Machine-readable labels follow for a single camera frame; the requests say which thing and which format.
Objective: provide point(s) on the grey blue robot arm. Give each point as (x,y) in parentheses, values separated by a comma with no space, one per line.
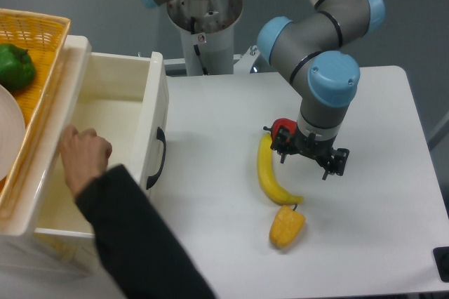
(306,54)

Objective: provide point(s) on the yellow woven basket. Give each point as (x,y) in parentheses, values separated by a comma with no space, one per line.
(41,37)

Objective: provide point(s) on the red bell pepper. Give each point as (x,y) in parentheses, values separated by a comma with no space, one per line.
(282,126)

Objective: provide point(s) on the black corner object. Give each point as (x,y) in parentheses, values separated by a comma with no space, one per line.
(441,257)

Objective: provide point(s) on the black drawer handle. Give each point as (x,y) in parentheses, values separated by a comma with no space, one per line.
(160,159)

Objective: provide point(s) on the yellow banana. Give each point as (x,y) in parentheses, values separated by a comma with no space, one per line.
(266,177)

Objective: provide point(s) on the person's hand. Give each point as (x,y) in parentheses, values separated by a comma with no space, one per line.
(85,156)

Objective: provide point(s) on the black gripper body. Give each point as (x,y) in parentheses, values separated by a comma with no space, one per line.
(313,143)

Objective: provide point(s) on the dark sleeved forearm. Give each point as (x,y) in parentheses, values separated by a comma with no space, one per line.
(135,246)

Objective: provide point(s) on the green bell pepper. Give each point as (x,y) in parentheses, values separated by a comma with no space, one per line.
(17,69)

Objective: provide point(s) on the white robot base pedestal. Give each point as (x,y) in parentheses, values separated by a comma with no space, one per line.
(206,30)

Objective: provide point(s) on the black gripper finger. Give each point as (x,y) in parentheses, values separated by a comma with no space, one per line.
(281,143)
(336,163)

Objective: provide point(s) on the yellow bell pepper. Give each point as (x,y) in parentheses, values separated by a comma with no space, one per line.
(286,226)

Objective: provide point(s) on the white plate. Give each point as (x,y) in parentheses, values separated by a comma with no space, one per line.
(12,131)

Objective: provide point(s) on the white top drawer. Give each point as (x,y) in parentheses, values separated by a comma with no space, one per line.
(125,99)

